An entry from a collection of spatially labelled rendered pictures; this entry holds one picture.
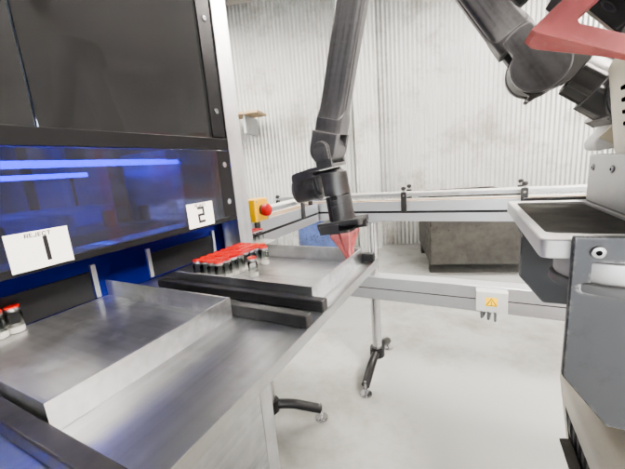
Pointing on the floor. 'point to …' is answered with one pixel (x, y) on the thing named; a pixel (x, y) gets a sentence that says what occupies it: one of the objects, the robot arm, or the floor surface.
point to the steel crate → (471, 244)
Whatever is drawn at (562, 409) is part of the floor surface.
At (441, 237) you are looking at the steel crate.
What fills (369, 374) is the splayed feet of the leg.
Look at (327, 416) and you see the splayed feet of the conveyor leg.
